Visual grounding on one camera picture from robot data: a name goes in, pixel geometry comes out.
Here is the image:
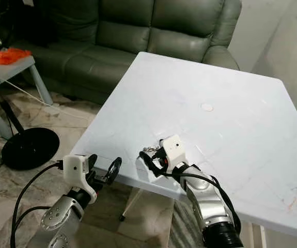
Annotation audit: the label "silver keys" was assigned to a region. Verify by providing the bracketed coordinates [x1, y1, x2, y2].
[142, 146, 162, 154]

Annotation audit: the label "black standing fan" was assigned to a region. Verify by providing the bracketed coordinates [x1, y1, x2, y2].
[0, 0, 60, 171]

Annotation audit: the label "white plastic table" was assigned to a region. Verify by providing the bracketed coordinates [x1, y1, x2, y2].
[70, 52, 297, 248]

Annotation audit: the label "green leather sofa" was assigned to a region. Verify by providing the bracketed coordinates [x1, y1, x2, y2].
[14, 0, 243, 106]

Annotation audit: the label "small grey side table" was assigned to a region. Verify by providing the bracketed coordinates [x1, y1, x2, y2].
[0, 54, 55, 140]

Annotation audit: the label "dark black cloth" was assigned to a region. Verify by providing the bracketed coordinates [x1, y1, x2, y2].
[14, 0, 62, 48]

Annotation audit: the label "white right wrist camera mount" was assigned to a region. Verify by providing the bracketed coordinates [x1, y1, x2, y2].
[161, 135, 186, 167]

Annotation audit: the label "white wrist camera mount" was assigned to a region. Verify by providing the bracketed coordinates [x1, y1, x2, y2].
[63, 154, 97, 202]
[161, 135, 186, 167]

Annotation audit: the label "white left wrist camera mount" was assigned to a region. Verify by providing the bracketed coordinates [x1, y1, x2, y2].
[63, 154, 97, 202]

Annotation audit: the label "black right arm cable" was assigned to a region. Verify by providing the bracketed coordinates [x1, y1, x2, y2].
[161, 170, 242, 234]

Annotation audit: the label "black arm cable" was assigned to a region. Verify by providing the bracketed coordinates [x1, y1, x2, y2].
[10, 161, 65, 248]
[12, 206, 50, 247]
[161, 170, 242, 234]

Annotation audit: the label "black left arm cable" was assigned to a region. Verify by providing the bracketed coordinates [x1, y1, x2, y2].
[12, 206, 50, 247]
[10, 161, 65, 248]

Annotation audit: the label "white floor cable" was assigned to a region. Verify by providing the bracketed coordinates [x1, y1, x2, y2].
[8, 82, 62, 112]

